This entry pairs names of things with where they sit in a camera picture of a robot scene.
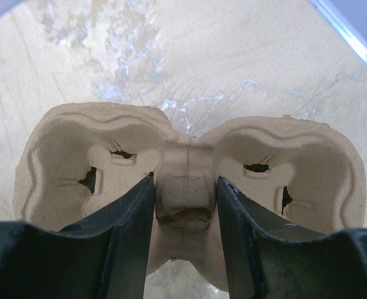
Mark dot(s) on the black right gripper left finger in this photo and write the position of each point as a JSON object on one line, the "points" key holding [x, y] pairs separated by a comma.
{"points": [[104, 255]]}

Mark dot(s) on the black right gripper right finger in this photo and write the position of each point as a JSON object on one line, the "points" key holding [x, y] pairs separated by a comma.
{"points": [[267, 256]]}

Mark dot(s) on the brown pulp cup carrier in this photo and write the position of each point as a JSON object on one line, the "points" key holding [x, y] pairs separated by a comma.
{"points": [[82, 156]]}

